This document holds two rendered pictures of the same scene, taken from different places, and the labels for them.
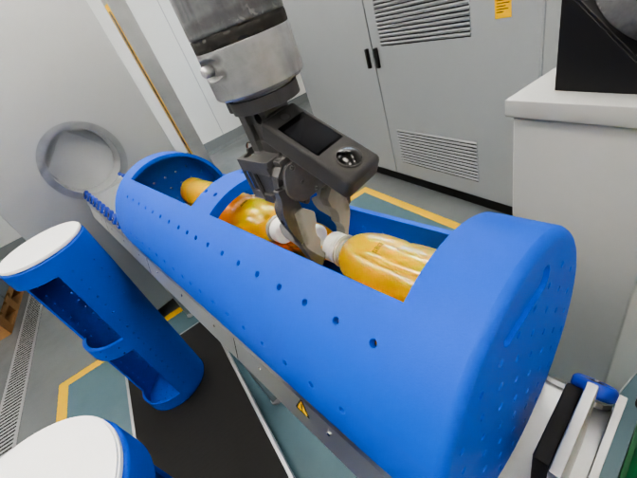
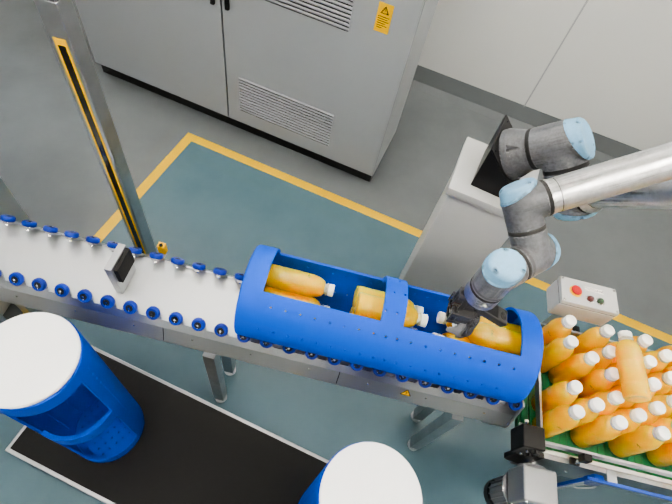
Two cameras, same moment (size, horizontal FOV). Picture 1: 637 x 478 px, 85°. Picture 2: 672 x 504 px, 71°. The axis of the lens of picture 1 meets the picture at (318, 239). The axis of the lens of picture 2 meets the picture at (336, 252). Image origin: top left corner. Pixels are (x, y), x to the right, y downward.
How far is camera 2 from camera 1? 129 cm
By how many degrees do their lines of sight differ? 45
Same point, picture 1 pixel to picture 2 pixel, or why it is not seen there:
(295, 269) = (476, 350)
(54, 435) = (342, 462)
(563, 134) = (472, 209)
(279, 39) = not seen: hidden behind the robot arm
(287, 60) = not seen: hidden behind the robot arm
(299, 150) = (492, 317)
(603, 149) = (488, 220)
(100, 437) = (372, 448)
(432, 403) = (531, 378)
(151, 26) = not seen: outside the picture
